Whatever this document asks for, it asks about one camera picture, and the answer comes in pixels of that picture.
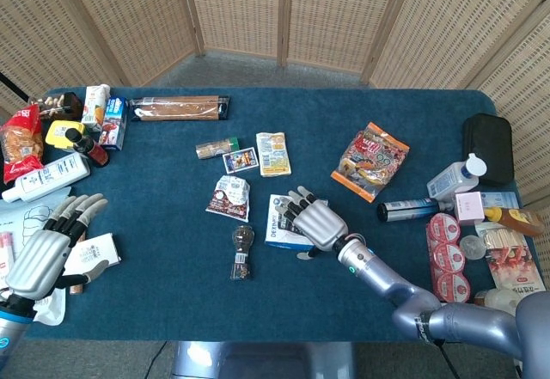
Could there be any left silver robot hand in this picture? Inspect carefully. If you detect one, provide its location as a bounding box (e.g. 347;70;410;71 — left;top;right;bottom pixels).
4;193;111;302

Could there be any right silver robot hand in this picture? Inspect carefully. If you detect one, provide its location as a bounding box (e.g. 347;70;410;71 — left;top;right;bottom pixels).
276;186;350;262

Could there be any blue white calculator package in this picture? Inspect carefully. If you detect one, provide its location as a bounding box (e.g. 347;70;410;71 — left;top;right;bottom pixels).
264;193;330;252

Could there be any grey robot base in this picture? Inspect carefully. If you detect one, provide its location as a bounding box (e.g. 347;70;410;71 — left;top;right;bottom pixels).
171;340;358;379

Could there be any white box black print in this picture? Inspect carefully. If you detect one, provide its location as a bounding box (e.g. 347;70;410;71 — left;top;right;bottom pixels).
64;232;123;278

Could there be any small card pack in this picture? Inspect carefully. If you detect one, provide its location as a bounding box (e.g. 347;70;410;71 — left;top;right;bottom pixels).
222;147;260;175

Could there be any pink box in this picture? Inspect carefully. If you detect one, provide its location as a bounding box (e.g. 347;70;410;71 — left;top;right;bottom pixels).
454;191;486;226

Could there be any blue milk carton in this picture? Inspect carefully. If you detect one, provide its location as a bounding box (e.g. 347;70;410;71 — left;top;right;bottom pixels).
98;96;129;151

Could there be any light blue printed package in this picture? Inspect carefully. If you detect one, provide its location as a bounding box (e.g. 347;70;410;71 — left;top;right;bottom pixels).
480;191;521;211

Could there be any red white tube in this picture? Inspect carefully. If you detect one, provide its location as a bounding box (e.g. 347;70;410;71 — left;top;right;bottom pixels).
0;231;16;285

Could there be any light blue paper bag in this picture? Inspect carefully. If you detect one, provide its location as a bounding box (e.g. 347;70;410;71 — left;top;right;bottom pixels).
0;186;72;268

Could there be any white plastic bag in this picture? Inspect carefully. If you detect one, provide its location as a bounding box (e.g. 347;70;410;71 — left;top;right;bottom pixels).
33;288;68;327

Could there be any orange snack bag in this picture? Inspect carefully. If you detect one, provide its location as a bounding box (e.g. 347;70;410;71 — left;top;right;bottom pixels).
330;121;411;205

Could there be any long white lotion bottle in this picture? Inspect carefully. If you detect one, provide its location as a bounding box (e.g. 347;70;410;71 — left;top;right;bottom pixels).
1;151;92;204

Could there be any yellow white tissue pack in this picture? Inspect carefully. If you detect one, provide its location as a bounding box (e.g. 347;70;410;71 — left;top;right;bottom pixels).
255;131;292;179

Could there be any black blue spray can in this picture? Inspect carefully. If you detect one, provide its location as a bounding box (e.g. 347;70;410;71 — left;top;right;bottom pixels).
376;197;456;223

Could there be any white red snack pouch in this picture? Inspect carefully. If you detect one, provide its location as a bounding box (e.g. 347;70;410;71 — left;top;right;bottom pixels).
205;174;251;223

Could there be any red snack bag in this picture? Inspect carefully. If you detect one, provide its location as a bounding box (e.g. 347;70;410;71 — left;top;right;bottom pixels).
0;104;46;185

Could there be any dark sauce bottle red label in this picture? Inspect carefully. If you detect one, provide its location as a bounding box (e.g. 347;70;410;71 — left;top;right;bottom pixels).
64;127;111;168

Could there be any yellow container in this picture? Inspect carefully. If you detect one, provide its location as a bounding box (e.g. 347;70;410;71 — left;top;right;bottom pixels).
45;119;87;154

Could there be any red lidded cup pack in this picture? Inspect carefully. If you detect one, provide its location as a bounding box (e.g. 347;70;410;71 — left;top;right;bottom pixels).
425;211;473;304

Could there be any white bottle round cap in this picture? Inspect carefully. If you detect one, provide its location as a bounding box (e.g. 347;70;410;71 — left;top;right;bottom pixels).
426;151;489;202

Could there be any blue table cloth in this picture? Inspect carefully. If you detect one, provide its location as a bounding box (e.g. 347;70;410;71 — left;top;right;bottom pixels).
25;86;538;344

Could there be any clear plastic cup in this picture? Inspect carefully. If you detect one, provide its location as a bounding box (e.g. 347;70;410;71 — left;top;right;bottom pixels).
459;235;489;261

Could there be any bag of nuts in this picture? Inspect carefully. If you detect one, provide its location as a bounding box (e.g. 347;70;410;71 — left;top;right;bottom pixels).
28;91;85;123

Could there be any white orange juice carton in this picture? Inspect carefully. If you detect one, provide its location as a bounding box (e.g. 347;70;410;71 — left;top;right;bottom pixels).
80;83;112;133

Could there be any black pole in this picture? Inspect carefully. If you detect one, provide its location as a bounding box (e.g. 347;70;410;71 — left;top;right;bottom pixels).
0;70;32;101

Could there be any long brown stick package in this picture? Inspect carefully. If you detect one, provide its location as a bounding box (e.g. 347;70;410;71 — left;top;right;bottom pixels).
129;95;232;123

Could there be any black zip pouch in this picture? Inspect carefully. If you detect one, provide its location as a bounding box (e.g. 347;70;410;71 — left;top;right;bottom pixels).
461;113;516;186

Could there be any bamboo skewer pack red picture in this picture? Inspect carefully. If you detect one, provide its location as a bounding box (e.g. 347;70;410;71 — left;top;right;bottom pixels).
475;222;547;295

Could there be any honey squeeze bottle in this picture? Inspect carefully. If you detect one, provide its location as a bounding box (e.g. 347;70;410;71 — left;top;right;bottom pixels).
483;206;546;238

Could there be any woven bamboo folding screen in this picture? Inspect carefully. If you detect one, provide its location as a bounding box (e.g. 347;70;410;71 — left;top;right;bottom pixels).
0;0;550;277

